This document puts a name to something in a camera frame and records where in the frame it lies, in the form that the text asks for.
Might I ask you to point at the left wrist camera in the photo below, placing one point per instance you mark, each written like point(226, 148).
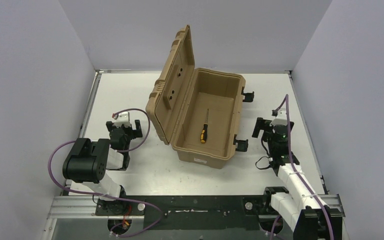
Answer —
point(122, 119)

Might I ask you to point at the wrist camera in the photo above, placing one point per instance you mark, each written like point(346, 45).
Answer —
point(280, 117)
point(122, 119)

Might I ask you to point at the yellow black screwdriver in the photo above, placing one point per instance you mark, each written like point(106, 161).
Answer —
point(204, 132)

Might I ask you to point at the black toolbox latch far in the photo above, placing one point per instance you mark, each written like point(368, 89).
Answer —
point(248, 97)

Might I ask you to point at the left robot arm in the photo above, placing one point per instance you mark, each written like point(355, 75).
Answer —
point(88, 161)

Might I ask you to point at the aluminium frame rail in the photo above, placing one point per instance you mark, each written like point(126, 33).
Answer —
point(87, 207)

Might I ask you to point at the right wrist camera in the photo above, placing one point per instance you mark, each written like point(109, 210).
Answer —
point(280, 117)

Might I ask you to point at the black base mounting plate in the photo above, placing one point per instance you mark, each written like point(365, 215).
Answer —
point(191, 212)

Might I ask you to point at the black toolbox latch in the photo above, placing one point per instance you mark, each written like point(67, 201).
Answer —
point(240, 144)
point(248, 97)

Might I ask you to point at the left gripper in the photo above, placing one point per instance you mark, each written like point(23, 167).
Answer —
point(136, 129)

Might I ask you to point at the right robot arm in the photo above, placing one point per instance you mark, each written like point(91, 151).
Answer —
point(296, 202)

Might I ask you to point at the tan plastic toolbox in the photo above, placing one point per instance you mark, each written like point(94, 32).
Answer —
point(178, 104)

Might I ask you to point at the black toolbox latch near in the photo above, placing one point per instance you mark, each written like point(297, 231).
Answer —
point(240, 144)

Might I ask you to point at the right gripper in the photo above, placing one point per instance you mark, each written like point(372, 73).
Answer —
point(263, 124)

